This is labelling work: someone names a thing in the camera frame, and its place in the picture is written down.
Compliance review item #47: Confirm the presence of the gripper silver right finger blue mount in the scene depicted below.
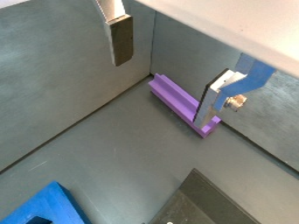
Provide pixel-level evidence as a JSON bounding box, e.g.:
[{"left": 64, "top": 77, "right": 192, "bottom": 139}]
[{"left": 192, "top": 53, "right": 276, "bottom": 128}]

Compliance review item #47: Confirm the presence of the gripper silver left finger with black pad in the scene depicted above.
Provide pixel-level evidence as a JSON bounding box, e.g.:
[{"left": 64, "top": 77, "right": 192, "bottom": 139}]
[{"left": 93, "top": 0, "right": 133, "bottom": 67}]

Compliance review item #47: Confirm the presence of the purple star prism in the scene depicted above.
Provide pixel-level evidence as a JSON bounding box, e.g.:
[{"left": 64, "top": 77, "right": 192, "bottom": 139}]
[{"left": 148, "top": 73, "right": 220, "bottom": 138}]

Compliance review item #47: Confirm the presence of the black curved fixture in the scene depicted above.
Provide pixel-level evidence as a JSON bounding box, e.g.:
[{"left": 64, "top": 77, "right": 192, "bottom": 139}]
[{"left": 148, "top": 169, "right": 262, "bottom": 224}]

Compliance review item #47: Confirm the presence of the blue shape sorter block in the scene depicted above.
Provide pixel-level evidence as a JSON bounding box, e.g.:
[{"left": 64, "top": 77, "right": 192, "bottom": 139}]
[{"left": 0, "top": 181, "right": 92, "bottom": 224}]

